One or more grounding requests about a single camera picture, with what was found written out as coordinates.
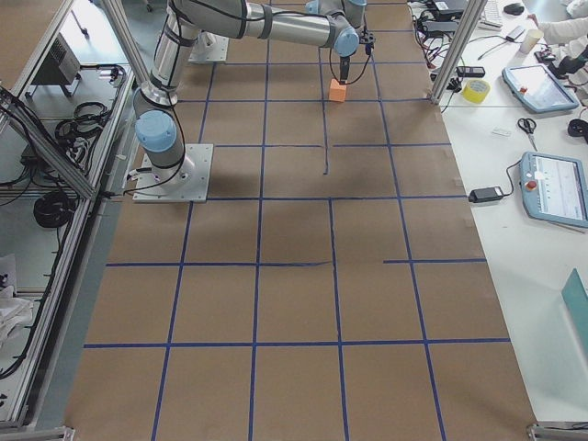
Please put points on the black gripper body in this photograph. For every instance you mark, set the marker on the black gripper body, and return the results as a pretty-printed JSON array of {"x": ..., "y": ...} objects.
[{"x": 345, "y": 59}]

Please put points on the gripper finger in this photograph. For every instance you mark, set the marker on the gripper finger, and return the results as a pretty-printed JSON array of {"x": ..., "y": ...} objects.
[{"x": 344, "y": 68}]

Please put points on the orange foam cube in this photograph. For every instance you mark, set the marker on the orange foam cube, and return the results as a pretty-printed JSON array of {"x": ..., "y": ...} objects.
[{"x": 337, "y": 91}]

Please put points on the black remote device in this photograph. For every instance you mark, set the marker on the black remote device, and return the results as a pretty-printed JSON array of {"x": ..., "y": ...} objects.
[{"x": 470, "y": 71}]

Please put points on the yellow tape roll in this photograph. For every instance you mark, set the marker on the yellow tape roll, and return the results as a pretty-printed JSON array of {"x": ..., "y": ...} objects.
[{"x": 476, "y": 90}]

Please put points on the paper cup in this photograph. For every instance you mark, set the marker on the paper cup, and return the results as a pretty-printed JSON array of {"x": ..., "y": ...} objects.
[{"x": 532, "y": 38}]

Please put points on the far blue teach pendant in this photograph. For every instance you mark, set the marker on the far blue teach pendant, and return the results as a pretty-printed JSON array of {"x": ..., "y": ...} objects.
[{"x": 538, "y": 89}]

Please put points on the blue teach pendant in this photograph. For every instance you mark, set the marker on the blue teach pendant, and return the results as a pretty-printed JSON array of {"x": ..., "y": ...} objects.
[
  {"x": 538, "y": 89},
  {"x": 554, "y": 188}
]

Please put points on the black scissors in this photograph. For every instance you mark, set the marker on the black scissors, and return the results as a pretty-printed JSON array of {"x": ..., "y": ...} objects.
[{"x": 528, "y": 126}]

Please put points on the black power adapter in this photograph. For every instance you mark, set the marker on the black power adapter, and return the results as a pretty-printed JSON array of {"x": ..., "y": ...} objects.
[{"x": 485, "y": 194}]

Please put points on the brown paper table cover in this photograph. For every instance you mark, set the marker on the brown paper table cover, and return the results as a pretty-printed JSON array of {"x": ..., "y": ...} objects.
[{"x": 332, "y": 287}]

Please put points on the near blue teach pendant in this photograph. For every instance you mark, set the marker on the near blue teach pendant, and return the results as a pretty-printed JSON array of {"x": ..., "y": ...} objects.
[{"x": 554, "y": 188}]

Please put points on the grey control box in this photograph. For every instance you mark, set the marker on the grey control box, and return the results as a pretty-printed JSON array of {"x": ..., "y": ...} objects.
[{"x": 60, "y": 67}]

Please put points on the teal plastic panel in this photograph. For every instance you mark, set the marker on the teal plastic panel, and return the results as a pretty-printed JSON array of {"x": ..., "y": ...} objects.
[{"x": 574, "y": 295}]

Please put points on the aluminium frame post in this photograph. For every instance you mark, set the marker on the aluminium frame post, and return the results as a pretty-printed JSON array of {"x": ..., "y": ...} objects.
[{"x": 467, "y": 24}]

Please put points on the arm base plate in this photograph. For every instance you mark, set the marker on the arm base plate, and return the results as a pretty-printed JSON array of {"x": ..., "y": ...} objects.
[
  {"x": 209, "y": 48},
  {"x": 190, "y": 183}
]

